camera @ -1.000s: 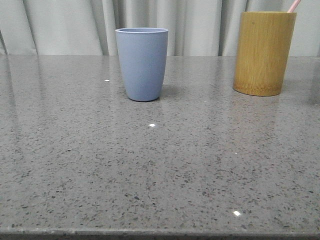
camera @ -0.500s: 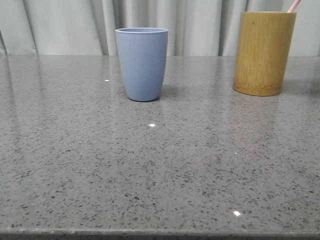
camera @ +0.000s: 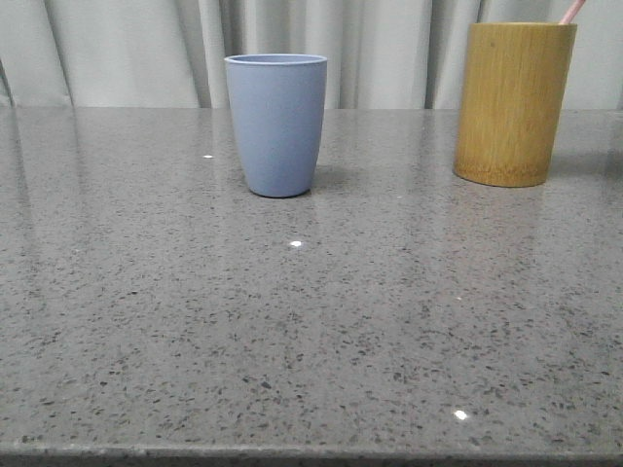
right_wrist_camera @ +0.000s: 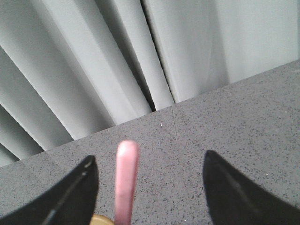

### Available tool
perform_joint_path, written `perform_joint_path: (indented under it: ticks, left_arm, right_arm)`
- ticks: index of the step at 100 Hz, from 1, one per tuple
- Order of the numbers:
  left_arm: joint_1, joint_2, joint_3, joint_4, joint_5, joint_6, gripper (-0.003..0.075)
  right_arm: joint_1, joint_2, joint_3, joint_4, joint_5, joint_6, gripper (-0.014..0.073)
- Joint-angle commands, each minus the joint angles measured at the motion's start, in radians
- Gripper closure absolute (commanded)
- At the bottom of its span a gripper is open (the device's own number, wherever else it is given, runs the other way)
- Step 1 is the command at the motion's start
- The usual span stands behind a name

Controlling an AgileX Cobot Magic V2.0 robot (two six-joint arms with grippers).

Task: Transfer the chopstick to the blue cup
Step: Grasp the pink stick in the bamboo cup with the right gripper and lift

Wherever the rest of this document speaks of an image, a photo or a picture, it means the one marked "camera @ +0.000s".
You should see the grey pleated curtain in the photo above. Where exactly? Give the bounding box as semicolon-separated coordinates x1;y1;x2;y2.
0;0;623;111

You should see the bamboo wooden cylinder holder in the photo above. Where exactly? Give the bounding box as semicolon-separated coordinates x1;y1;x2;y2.
454;22;576;188

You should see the blue plastic cup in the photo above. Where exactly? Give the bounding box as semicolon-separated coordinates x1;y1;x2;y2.
225;54;328;198

